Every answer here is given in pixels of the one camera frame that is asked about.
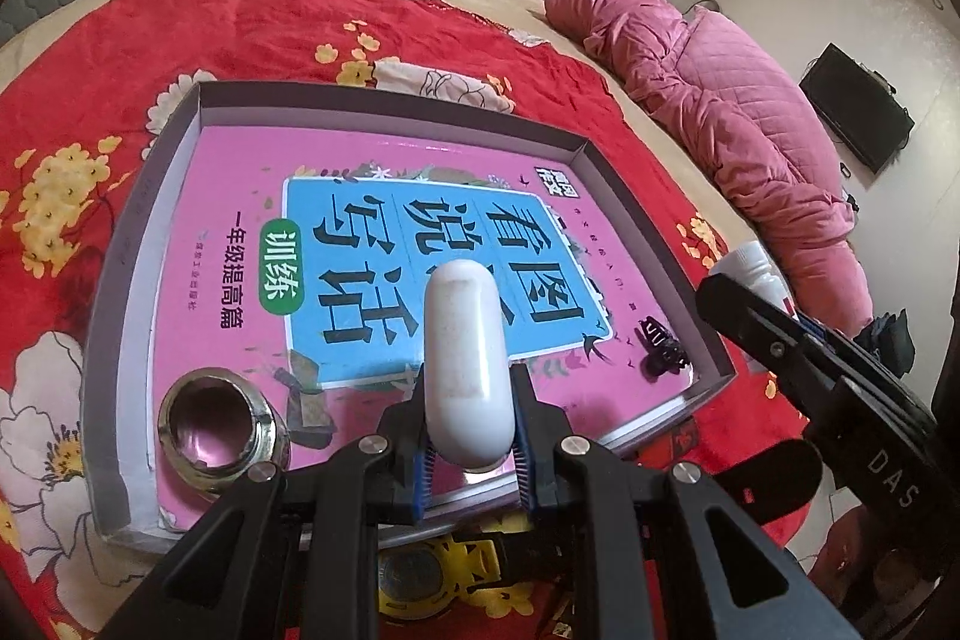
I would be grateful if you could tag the white earbuds case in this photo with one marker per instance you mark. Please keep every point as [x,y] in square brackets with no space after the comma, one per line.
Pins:
[465,370]

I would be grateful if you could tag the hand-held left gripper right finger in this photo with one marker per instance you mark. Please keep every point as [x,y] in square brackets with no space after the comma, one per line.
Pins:
[525,467]

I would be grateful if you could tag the black hair clip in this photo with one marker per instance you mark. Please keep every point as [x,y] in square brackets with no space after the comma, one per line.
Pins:
[660,351]

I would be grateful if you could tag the black television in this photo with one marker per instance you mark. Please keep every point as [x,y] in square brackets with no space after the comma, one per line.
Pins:
[855,108]

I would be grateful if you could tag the grey cardboard box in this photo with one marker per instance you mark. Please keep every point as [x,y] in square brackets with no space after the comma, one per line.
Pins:
[112,325]

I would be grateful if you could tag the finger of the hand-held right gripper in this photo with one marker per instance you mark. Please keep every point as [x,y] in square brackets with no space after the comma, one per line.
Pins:
[821,326]
[757,332]

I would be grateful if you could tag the pink and blue book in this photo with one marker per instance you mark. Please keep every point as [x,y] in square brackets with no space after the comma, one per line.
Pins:
[240,183]

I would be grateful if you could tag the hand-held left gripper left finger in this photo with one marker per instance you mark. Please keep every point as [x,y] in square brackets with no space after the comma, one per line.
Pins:
[421,475]

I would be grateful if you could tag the red floral blanket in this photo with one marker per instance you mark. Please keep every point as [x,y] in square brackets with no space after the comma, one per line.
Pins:
[262,33]

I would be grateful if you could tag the dark cloth bundle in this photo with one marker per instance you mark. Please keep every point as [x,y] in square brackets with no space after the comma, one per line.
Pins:
[889,340]

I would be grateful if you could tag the pink quilt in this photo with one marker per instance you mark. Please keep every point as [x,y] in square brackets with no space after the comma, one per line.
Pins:
[712,100]

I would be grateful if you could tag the white pill bottle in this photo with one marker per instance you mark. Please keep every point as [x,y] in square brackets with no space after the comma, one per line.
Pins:
[742,269]

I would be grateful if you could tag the silver metal pipe fitting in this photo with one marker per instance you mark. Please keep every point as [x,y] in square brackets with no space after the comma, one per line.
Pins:
[262,452]

